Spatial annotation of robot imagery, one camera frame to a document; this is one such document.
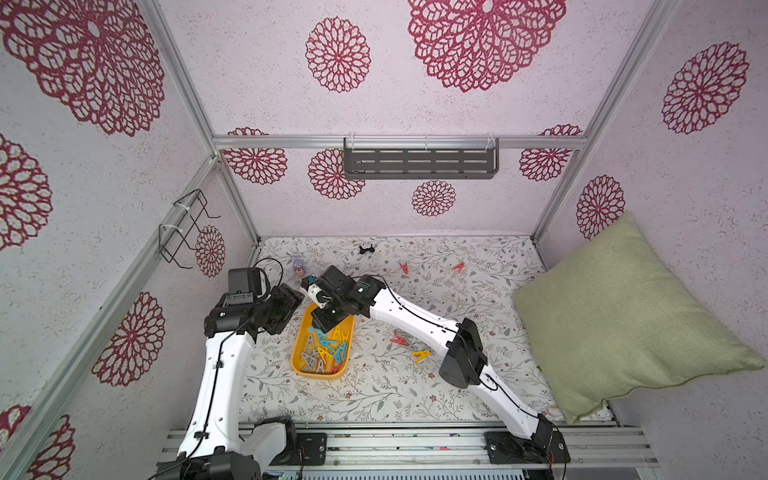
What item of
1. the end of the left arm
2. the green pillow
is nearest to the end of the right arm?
the end of the left arm

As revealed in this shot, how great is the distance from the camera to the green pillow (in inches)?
23.0

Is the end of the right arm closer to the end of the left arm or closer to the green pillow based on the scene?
the end of the left arm
